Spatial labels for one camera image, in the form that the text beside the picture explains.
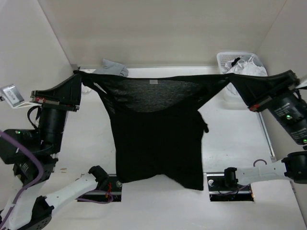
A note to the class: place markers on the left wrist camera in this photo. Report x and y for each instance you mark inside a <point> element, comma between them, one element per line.
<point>13,98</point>

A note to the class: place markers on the grey folded tank top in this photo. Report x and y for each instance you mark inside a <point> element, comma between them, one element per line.
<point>112,68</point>

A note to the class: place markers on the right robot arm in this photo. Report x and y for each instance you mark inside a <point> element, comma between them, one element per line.
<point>285,114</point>

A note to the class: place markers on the white folded tank top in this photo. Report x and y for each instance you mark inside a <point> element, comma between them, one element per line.
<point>85,89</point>

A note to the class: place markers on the black tank top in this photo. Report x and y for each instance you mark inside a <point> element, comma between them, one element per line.
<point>156,124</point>

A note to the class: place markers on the white tank tops pile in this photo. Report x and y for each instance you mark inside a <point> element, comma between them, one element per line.
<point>245,65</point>

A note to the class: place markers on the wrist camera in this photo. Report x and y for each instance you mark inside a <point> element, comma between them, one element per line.
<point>303,83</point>
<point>13,98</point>

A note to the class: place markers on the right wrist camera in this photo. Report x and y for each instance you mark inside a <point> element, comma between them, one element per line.
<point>303,83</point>

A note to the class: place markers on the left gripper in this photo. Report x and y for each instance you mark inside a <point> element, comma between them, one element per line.
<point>69,91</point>

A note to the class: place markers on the white plastic basket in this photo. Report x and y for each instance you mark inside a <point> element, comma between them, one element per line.
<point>230,95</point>

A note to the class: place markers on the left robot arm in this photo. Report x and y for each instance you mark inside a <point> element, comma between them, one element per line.
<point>33,155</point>

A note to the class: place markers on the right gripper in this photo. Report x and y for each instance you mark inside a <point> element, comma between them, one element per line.
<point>254,89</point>

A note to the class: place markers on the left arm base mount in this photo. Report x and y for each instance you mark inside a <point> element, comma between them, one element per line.
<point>112,192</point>

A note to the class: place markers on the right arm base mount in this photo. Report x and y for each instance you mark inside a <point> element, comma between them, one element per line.
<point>219,192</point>

